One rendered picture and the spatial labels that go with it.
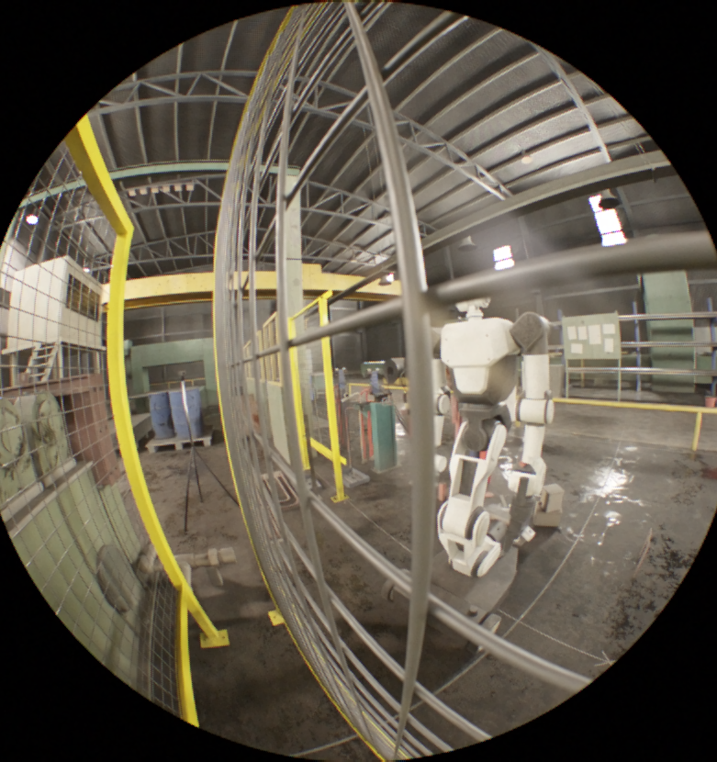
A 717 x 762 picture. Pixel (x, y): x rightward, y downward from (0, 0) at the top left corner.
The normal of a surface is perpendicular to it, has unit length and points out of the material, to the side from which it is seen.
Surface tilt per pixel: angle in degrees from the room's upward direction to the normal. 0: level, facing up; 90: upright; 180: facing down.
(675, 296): 90
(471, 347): 90
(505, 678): 0
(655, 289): 90
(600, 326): 90
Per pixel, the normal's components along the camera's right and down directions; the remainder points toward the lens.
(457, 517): -0.75, -0.31
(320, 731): -0.08, -0.99
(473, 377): -0.79, 0.11
